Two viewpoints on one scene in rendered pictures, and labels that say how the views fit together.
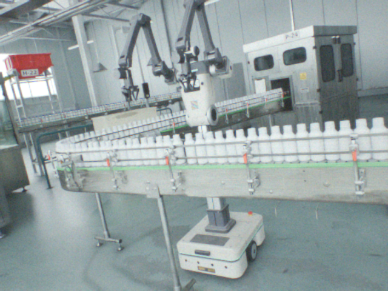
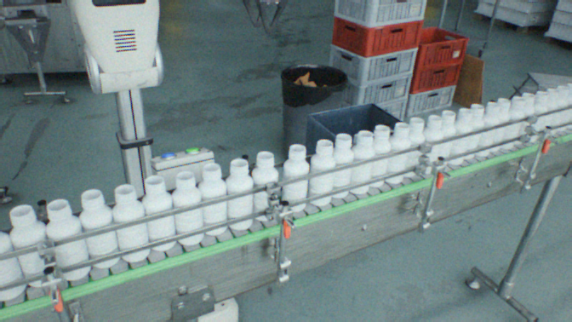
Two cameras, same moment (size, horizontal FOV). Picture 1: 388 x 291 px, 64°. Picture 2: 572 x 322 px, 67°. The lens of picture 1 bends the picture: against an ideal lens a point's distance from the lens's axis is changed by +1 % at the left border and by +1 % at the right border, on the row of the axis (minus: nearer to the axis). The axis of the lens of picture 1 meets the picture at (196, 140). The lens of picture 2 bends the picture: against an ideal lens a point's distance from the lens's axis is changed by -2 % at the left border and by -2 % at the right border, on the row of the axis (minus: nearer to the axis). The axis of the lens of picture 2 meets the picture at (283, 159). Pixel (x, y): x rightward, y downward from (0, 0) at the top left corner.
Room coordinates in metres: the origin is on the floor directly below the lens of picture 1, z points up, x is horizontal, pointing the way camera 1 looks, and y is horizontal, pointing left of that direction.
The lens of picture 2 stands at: (1.29, 0.81, 1.66)
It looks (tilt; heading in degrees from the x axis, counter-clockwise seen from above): 31 degrees down; 299
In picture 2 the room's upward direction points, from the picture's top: 3 degrees clockwise
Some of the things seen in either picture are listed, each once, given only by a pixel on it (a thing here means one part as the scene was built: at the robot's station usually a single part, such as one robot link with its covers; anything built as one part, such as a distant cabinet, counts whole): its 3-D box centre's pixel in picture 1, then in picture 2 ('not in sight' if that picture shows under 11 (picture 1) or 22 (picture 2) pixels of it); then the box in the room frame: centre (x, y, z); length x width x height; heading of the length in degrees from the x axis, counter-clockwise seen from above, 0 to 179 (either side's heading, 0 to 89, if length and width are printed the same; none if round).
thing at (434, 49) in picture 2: not in sight; (426, 47); (2.08, -3.22, 0.55); 0.61 x 0.41 x 0.22; 61
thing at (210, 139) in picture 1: (211, 147); (340, 166); (1.61, -0.08, 1.08); 0.06 x 0.06 x 0.17
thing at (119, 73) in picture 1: (122, 69); not in sight; (2.02, 0.39, 1.60); 0.12 x 0.09 x 0.12; 149
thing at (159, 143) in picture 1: (161, 150); (213, 199); (1.78, 0.21, 1.08); 0.06 x 0.06 x 0.17
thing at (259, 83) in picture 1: (260, 88); not in sight; (5.44, -1.27, 1.22); 0.23 x 0.04 x 0.32; 41
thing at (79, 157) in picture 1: (75, 174); not in sight; (2.08, 0.87, 0.96); 0.23 x 0.10 x 0.27; 149
